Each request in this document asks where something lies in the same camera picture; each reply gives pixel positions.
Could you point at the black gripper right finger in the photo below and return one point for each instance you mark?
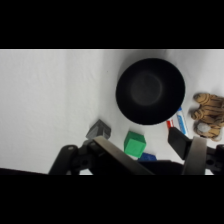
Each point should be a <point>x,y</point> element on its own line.
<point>196,156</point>

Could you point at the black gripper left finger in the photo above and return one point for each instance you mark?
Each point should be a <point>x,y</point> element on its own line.
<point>110,154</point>

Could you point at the striped tiger plush toy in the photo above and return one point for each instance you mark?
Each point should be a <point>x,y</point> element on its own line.
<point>209,111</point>

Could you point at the black bowl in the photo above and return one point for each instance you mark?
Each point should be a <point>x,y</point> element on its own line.
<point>150,90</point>

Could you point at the green cube block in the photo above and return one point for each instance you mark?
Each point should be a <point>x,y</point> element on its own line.
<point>134,144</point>

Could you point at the grey cube block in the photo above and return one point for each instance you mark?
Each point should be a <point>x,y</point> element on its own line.
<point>97,130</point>

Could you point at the blue cube block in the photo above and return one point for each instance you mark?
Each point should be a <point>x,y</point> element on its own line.
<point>147,157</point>

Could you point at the blue capped marker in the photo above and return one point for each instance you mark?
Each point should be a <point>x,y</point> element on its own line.
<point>181,120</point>

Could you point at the red capped marker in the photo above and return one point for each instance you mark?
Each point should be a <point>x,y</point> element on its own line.
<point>170,124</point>

